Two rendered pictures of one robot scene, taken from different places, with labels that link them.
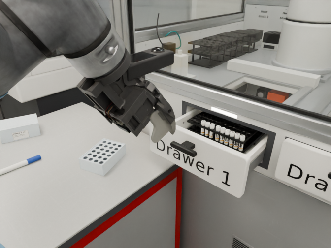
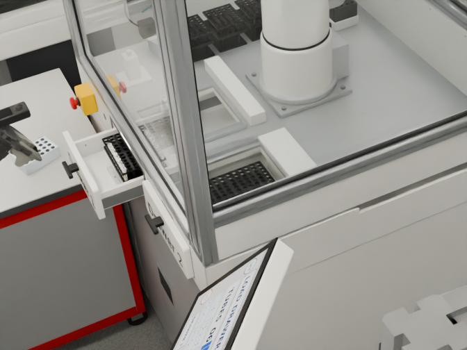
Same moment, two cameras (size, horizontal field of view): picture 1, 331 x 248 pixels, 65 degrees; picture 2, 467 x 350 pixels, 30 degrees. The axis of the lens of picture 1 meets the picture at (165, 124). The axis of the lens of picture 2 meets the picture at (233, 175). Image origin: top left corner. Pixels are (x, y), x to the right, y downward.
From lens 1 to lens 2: 198 cm
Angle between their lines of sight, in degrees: 25
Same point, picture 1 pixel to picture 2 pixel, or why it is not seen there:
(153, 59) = (8, 118)
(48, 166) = not seen: outside the picture
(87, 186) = (10, 182)
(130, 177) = (48, 182)
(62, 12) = not seen: outside the picture
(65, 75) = (42, 30)
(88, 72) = not seen: outside the picture
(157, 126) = (19, 156)
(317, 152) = (151, 197)
